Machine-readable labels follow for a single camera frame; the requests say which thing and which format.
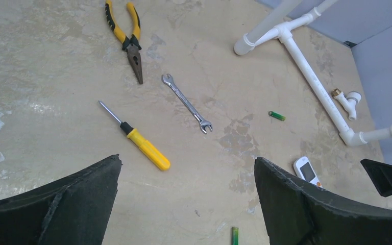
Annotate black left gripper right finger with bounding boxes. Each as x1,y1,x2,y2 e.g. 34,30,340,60
254,157,392,244

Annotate silver open-end wrench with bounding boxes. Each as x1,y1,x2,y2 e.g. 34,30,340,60
161,73,213,134

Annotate green battery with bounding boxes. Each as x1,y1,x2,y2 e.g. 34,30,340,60
231,227,239,245
268,111,286,121

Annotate white PVC pipe frame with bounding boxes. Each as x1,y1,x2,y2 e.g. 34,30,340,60
234,1,392,146

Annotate white remote control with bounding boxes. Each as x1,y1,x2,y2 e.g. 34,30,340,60
293,156,322,188

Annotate yellow handled pliers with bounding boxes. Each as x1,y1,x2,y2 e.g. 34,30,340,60
105,0,143,84

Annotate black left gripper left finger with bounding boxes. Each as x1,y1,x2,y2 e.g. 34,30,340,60
0,155,122,244

